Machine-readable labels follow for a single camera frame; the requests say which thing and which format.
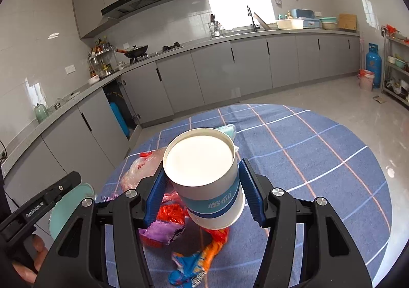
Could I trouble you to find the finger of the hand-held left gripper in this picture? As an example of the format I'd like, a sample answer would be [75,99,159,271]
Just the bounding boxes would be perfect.
[22,171,82,212]

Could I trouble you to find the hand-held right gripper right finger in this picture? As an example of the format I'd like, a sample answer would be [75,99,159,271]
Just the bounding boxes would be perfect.
[239,158,373,288]

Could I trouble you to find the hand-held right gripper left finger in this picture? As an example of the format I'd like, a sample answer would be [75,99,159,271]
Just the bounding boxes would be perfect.
[33,168,171,288]

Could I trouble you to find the red yarn bundle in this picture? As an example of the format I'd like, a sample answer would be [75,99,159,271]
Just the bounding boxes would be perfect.
[156,202,187,225]

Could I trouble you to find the teal round bin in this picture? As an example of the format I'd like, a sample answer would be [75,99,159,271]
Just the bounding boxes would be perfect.
[48,182,96,240]

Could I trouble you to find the white paper cup blue band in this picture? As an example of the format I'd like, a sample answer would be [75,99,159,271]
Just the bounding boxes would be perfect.
[162,128,246,230]

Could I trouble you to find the person's left hand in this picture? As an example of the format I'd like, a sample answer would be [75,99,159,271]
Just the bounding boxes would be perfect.
[12,233,49,284]

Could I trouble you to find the pink clear plastic bag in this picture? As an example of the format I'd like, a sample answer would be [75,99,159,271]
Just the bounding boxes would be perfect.
[121,147,167,192]

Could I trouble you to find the purple foil wrapper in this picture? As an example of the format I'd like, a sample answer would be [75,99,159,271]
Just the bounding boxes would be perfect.
[138,221,186,247]

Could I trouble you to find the green white plastic bag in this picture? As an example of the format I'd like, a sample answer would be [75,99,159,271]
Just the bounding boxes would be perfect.
[215,123,237,142]

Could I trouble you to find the green ceramic teapot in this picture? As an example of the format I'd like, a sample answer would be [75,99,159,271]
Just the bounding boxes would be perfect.
[34,103,49,124]

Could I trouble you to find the orange blue snack wrapper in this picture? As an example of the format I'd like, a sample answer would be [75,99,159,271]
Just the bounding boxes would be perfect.
[168,227,229,287]

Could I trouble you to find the grey base cabinets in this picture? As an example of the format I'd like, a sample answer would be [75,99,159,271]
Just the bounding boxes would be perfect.
[0,30,361,209]

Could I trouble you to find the metal spice rack with bottles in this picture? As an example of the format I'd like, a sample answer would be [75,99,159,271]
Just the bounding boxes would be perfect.
[88,37,116,79]

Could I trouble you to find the black wok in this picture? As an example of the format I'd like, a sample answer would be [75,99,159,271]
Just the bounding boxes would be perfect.
[116,45,149,59]

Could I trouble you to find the black gas stove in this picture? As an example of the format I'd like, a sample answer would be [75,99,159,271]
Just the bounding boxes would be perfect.
[129,43,185,63]

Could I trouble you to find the pink bucket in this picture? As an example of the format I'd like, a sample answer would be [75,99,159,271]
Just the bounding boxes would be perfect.
[358,69,375,91]

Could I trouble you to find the metal utensil rack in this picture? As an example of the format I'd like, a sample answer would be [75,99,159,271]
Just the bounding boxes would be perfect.
[209,14,231,38]

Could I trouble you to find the leaning grey tray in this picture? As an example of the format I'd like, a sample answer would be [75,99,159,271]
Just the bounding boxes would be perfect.
[253,13,272,31]

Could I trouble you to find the black kitchen faucet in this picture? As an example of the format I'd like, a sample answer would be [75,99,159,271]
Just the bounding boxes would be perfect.
[247,5,260,32]

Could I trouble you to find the white plastic basin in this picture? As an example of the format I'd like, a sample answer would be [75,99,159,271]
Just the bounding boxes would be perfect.
[276,19,304,30]

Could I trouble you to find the blue gas cylinder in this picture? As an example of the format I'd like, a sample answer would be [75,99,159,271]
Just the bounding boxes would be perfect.
[366,43,382,89]

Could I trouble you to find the blue storage box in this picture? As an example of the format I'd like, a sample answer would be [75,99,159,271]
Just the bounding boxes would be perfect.
[291,8,321,29]

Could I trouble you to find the teal stacked basins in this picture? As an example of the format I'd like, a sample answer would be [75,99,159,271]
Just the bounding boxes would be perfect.
[320,16,338,30]

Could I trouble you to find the metal shelf rack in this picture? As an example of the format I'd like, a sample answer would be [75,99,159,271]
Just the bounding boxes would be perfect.
[382,24,409,105]

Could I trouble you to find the wooden cutting board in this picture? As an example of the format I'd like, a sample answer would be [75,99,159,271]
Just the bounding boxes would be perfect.
[338,13,357,32]

